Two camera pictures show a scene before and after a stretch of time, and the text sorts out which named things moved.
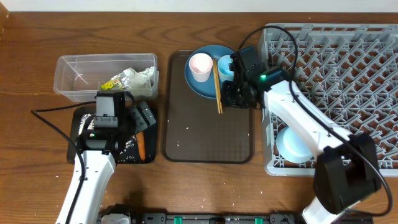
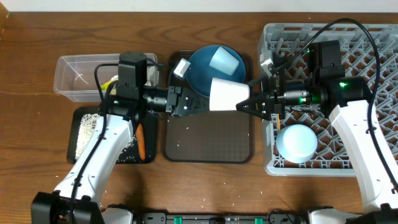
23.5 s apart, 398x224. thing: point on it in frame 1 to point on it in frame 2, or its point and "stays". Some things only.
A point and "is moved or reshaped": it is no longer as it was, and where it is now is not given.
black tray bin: x=81 y=119 stays
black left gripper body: x=135 y=121 to x=155 y=99
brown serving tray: x=193 y=132 stays
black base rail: x=129 y=214 stays
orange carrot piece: x=141 y=145 stays
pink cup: x=200 y=65 to x=225 y=95
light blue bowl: x=292 y=146 stays
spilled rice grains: x=129 y=154 stays
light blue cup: x=224 y=73 is moved or reshaped
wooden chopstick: x=215 y=66 to x=278 y=122
